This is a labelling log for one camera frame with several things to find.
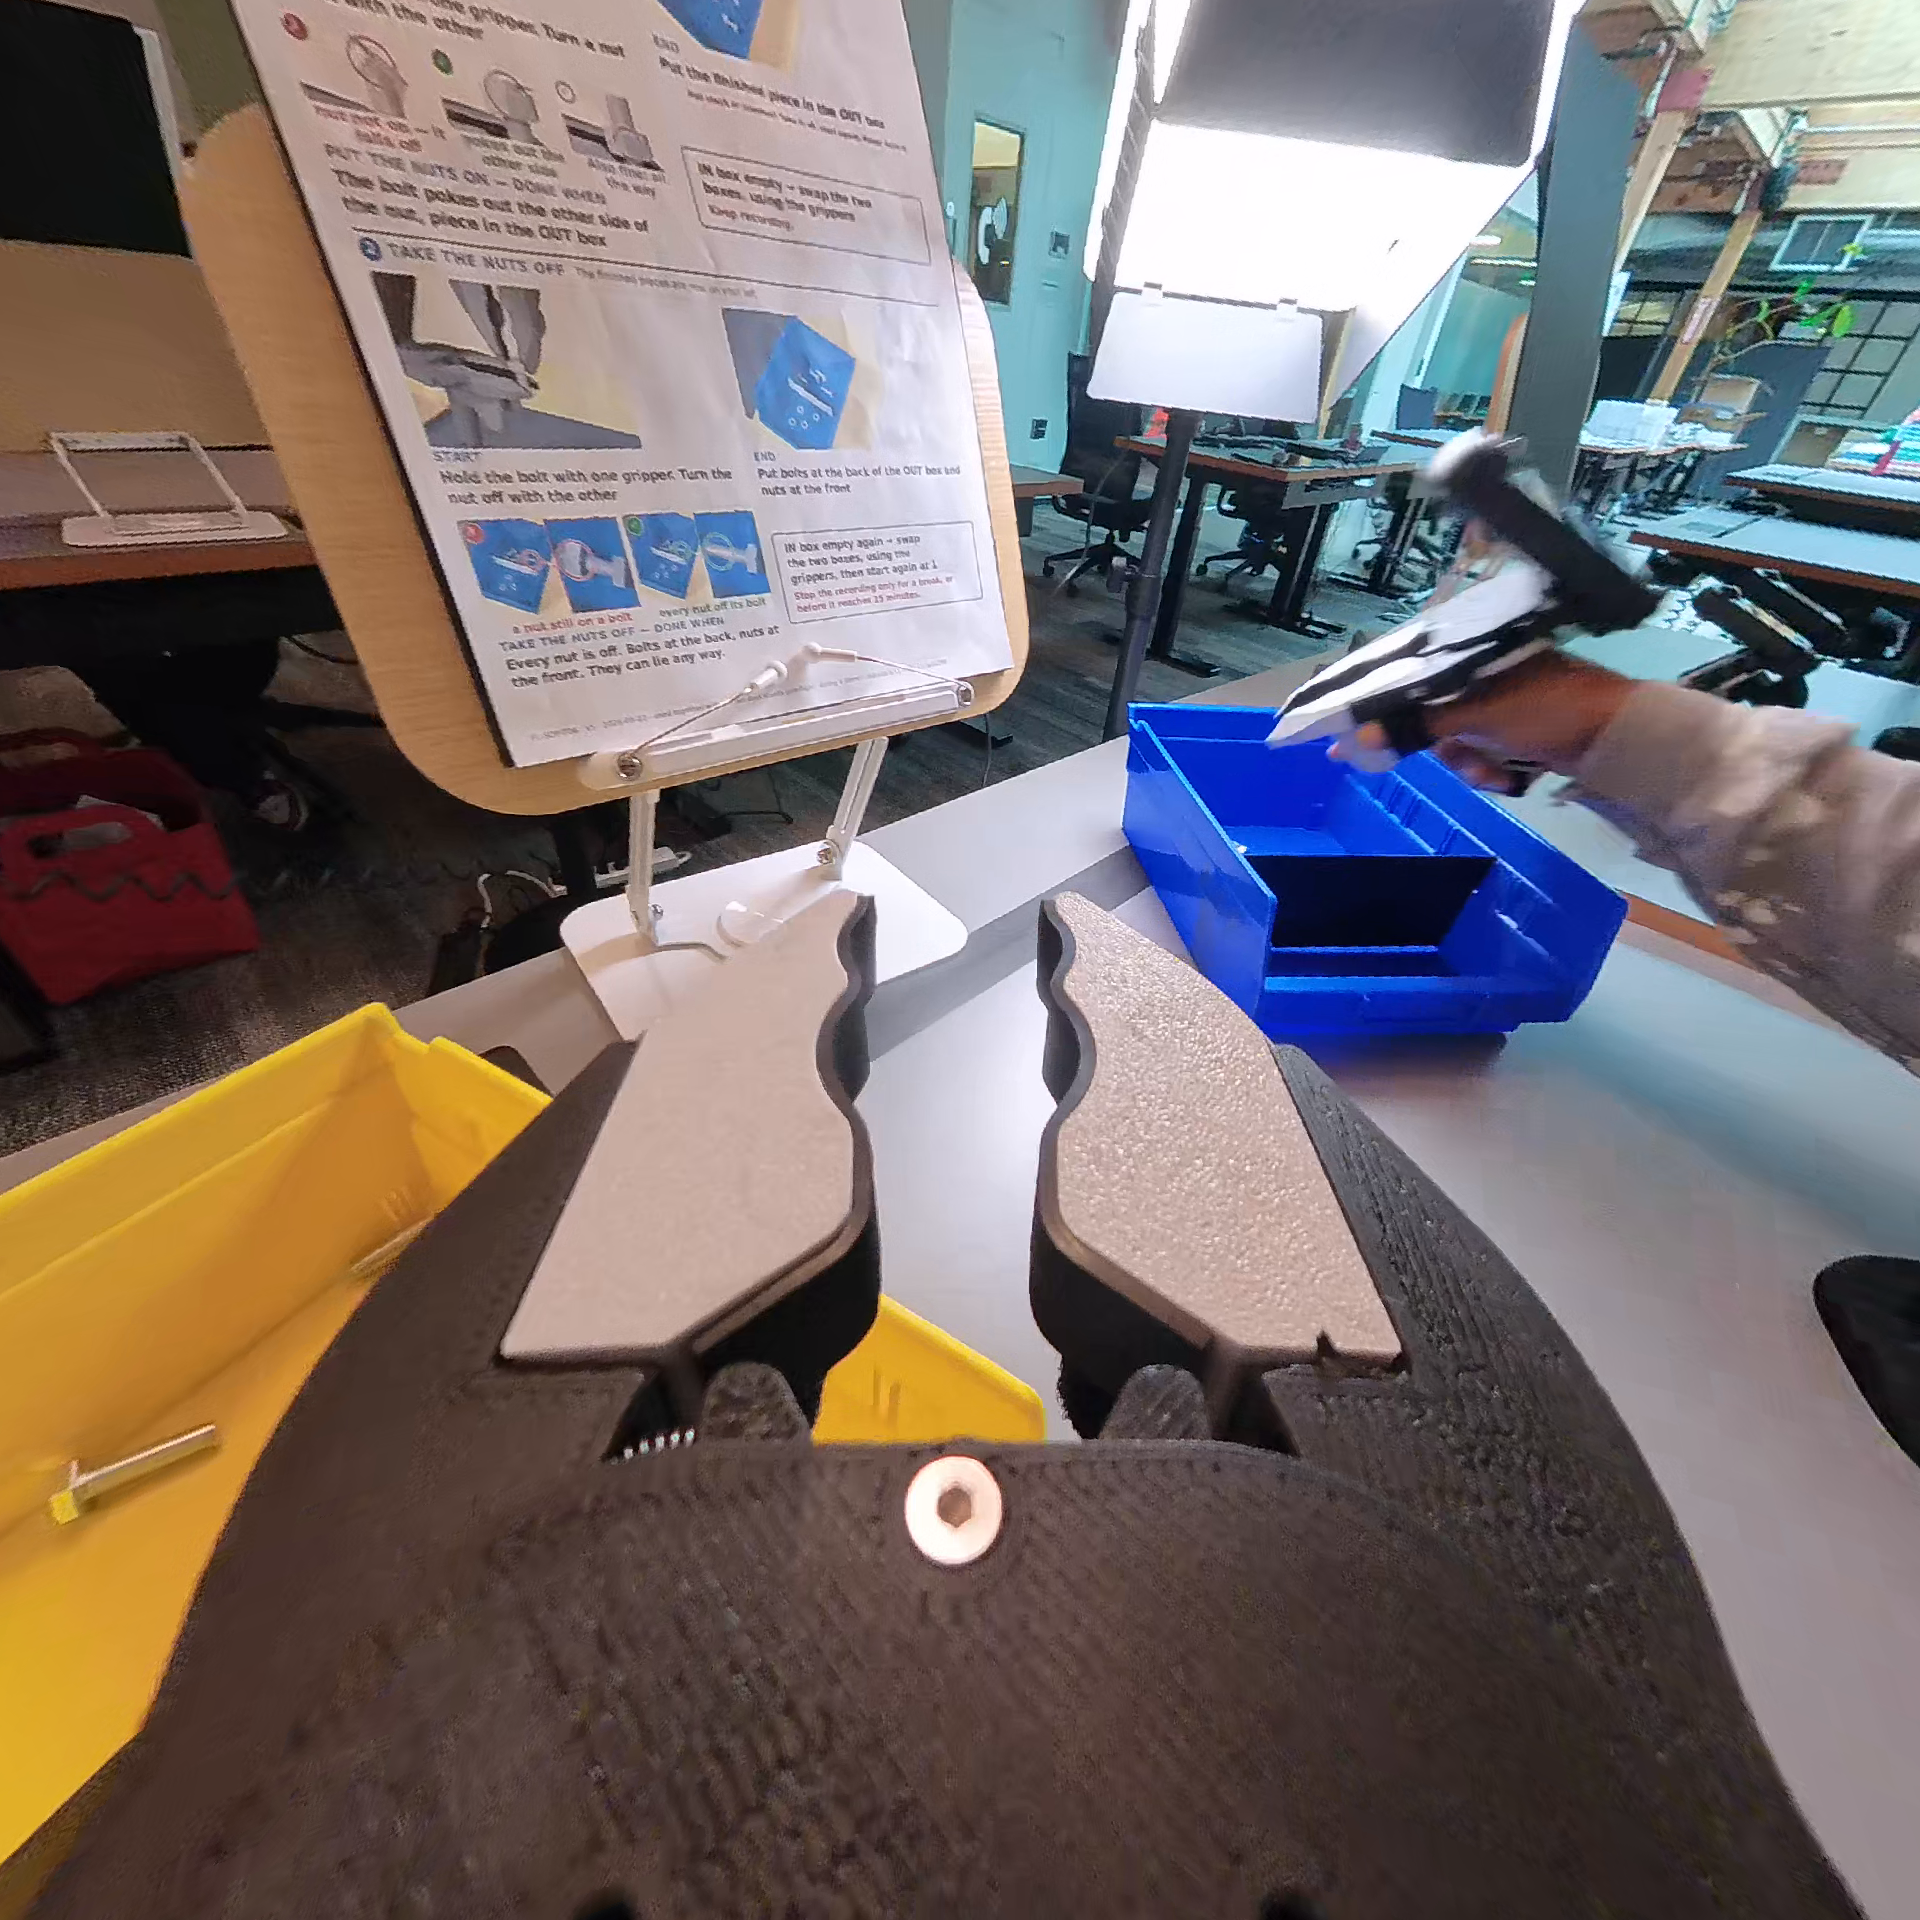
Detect yellow plastic bin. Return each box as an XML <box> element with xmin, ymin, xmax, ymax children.
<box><xmin>0</xmin><ymin>1000</ymin><xmax>1047</xmax><ymax>1907</ymax></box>

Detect person's right hand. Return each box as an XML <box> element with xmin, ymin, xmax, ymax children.
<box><xmin>1351</xmin><ymin>656</ymin><xmax>1641</xmax><ymax>797</ymax></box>

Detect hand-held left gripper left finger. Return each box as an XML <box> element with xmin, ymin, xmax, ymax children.
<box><xmin>496</xmin><ymin>892</ymin><xmax>885</xmax><ymax>1393</ymax></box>

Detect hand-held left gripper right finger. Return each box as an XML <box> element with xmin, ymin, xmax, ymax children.
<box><xmin>1028</xmin><ymin>892</ymin><xmax>1408</xmax><ymax>1408</ymax></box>

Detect pale wooden document stand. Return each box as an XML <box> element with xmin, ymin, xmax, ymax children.
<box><xmin>0</xmin><ymin>238</ymin><xmax>297</xmax><ymax>548</ymax></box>

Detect black honeycomb armrest pad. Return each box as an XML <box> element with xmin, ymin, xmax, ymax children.
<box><xmin>1812</xmin><ymin>1253</ymin><xmax>1920</xmax><ymax>1470</ymax></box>

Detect wooden and white document stand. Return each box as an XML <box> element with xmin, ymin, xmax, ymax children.
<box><xmin>177</xmin><ymin>0</ymin><xmax>1033</xmax><ymax>1040</ymax></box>

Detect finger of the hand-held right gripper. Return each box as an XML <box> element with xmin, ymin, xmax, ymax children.
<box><xmin>1266</xmin><ymin>643</ymin><xmax>1520</xmax><ymax>755</ymax></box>
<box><xmin>1316</xmin><ymin>566</ymin><xmax>1549</xmax><ymax>681</ymax></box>

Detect wooden desk with black legs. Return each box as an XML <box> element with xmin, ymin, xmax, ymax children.
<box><xmin>0</xmin><ymin>447</ymin><xmax>345</xmax><ymax>707</ymax></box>
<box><xmin>1119</xmin><ymin>431</ymin><xmax>1449</xmax><ymax>681</ymax></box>

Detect bright studio light on stand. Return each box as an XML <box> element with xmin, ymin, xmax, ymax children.
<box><xmin>1083</xmin><ymin>0</ymin><xmax>1561</xmax><ymax>740</ymax></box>

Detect person's right forearm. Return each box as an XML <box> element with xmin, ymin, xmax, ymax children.
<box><xmin>1552</xmin><ymin>681</ymin><xmax>1920</xmax><ymax>1075</ymax></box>

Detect red storage bag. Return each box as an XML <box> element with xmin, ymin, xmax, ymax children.
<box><xmin>0</xmin><ymin>731</ymin><xmax>260</xmax><ymax>1007</ymax></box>

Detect printed instruction sheet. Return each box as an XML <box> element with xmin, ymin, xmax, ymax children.
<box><xmin>232</xmin><ymin>0</ymin><xmax>1020</xmax><ymax>728</ymax></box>

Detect blue plastic bin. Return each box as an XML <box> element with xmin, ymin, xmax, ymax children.
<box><xmin>1122</xmin><ymin>702</ymin><xmax>1629</xmax><ymax>1040</ymax></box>

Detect black folding laptop stand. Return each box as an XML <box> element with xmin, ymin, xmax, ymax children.
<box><xmin>1692</xmin><ymin>583</ymin><xmax>1853</xmax><ymax>710</ymax></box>

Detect black office chair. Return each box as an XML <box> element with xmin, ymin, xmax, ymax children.
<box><xmin>1045</xmin><ymin>351</ymin><xmax>1164</xmax><ymax>599</ymax></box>

